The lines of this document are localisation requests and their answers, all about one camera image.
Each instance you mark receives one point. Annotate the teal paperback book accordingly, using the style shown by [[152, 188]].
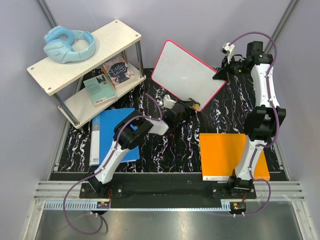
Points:
[[100, 89]]

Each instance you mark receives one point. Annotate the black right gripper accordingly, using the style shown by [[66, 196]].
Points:
[[223, 73]]

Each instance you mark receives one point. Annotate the white two-tier shelf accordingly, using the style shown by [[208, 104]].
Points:
[[111, 39]]

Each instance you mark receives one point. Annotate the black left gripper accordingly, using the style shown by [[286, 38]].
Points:
[[188, 105]]

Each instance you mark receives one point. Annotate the light blue headphones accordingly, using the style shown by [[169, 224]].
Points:
[[59, 41]]

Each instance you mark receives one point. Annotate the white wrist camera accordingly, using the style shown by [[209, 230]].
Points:
[[167, 102], [228, 50]]

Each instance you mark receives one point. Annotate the blue folder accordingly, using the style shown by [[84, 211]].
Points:
[[102, 133]]

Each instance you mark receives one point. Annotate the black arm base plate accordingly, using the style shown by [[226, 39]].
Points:
[[123, 189]]

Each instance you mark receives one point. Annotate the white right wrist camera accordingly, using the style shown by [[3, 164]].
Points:
[[228, 50]]

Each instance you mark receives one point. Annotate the yellow whiteboard eraser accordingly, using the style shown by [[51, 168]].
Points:
[[193, 104]]

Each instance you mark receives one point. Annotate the orange book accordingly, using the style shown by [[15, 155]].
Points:
[[224, 153]]

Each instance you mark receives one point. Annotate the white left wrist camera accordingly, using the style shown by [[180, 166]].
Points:
[[167, 102]]

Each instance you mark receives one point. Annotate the Little Women book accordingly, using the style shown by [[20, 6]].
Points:
[[118, 72]]

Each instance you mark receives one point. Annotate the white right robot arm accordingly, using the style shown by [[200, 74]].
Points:
[[261, 126]]

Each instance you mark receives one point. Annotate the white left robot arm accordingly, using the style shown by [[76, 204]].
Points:
[[131, 131]]

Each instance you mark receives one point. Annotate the pink framed whiteboard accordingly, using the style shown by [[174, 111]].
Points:
[[185, 76]]

